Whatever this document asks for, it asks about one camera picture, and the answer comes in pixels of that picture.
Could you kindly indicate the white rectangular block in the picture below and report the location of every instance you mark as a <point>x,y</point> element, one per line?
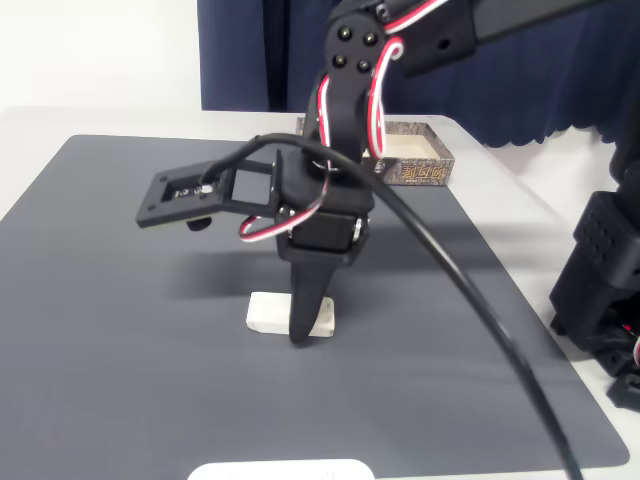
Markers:
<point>267,312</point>

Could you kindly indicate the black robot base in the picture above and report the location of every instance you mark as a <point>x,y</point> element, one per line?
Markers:
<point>625,395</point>

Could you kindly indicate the bark-print cardboard box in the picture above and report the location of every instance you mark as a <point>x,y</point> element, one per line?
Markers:
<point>425,172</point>

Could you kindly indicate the navy blue curtain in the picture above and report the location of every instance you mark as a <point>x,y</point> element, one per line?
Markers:
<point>250,50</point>

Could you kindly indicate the dark gray table mat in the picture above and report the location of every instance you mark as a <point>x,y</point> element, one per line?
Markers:
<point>100,350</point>

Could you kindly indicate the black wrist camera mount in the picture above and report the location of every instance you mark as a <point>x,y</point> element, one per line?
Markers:
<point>165,210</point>

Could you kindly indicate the white camera device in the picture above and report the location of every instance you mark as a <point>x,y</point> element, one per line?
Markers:
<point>280,471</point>

